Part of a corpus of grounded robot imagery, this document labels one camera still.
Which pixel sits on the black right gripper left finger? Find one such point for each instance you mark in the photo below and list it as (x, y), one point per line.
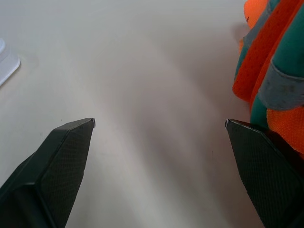
(54, 171)

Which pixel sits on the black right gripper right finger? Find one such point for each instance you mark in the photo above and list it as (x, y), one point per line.
(263, 171)

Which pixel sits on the orange teal fabric bag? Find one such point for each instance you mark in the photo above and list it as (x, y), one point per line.
(273, 61)

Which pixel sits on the translucent white plastic object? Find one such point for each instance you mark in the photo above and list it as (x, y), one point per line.
(6, 63)

